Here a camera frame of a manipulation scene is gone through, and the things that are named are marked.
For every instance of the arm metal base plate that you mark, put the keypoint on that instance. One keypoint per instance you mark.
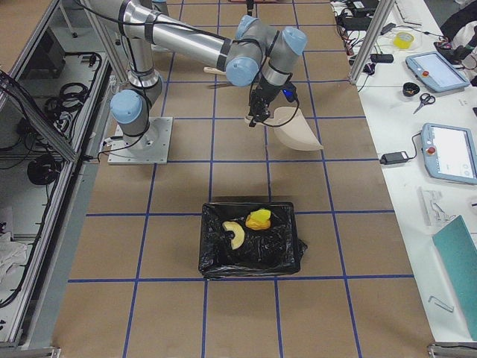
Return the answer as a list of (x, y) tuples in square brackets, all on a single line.
[(151, 148)]

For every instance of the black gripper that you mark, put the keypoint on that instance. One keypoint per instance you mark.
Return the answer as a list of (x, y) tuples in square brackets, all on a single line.
[(265, 93)]

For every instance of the beige crescent toy food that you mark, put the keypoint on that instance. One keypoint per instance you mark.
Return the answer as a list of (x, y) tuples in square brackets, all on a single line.
[(238, 236)]

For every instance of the black power adapter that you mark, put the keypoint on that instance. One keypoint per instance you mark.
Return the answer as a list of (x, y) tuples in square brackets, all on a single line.
[(394, 158)]

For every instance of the teach pendant near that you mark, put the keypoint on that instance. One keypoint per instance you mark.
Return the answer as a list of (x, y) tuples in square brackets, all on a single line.
[(449, 153)]

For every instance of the beige hand brush black bristles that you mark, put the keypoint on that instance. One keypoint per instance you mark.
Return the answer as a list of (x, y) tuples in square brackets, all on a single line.
[(213, 71)]

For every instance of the teach pendant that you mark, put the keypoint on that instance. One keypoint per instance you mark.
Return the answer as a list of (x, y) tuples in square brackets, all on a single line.
[(435, 72), (449, 153)]

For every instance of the aluminium frame post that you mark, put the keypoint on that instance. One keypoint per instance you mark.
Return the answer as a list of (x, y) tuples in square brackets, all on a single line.
[(377, 23)]

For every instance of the bin with black trash bag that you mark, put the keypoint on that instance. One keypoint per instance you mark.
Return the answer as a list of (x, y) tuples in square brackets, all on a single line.
[(271, 252)]

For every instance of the white cloth rag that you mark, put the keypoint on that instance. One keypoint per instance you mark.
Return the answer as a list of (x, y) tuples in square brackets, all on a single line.
[(13, 254)]

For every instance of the yellow tape roll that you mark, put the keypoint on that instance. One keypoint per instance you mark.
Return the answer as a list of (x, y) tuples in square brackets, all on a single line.
[(403, 40)]

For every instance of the teal folder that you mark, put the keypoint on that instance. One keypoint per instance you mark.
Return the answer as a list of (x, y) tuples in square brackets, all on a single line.
[(458, 254)]

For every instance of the teach pendant far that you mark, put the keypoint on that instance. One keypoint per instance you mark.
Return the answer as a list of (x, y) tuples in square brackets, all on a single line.
[(435, 72)]

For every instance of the black scissors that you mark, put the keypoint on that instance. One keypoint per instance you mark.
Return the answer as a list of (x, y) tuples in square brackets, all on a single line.
[(425, 99)]

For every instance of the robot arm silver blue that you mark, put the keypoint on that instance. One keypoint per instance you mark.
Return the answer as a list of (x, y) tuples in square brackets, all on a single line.
[(259, 57)]

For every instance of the small black bowl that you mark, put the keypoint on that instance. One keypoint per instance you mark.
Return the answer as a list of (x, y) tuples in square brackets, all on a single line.
[(410, 89)]

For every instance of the allen key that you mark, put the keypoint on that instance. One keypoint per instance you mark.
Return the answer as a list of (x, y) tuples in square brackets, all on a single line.
[(438, 302)]

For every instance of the yellow toy food slice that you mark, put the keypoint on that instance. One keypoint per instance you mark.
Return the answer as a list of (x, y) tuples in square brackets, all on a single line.
[(260, 215)]

